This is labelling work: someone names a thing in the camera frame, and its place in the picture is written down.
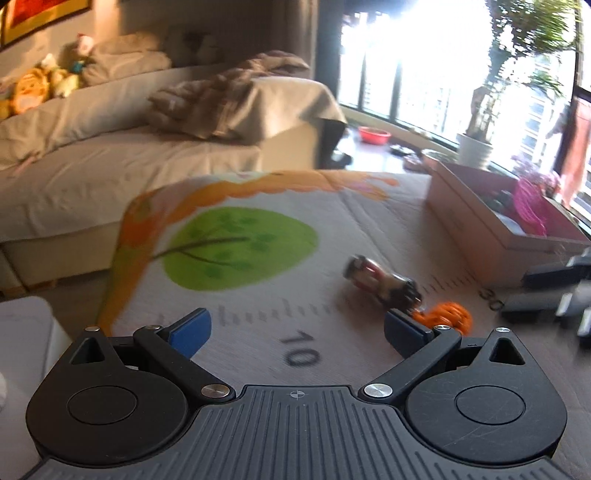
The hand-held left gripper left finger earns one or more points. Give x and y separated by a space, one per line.
189 334

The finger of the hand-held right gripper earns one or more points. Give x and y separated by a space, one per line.
531 308
549 278

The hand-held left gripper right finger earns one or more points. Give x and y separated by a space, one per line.
406 334

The orange plastic toy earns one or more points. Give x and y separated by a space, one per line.
445 316

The red and white toy car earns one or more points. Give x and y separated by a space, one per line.
374 274

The pink plastic basket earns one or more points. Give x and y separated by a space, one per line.
528 203

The pink cardboard box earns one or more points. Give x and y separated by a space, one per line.
471 230

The purple flowering plant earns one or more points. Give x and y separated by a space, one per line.
538 175

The printed play mat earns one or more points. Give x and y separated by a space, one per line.
277 277

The pink hanging cloth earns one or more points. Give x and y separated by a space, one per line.
575 147

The white plant pot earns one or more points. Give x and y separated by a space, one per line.
474 151

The white container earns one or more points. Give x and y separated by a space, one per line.
27 350

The beige sofa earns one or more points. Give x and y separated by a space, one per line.
115 170

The red bowl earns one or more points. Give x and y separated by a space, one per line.
375 136

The green potted plant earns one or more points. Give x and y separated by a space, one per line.
521 46

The crumpled beige blanket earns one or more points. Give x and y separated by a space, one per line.
217 97

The beige pillow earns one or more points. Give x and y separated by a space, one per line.
124 57

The grey plush toy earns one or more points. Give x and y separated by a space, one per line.
198 45

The yellow plush toy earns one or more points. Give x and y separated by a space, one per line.
32 87

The white plush toy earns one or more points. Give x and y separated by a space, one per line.
82 50

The framed wall picture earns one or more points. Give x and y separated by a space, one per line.
37 16

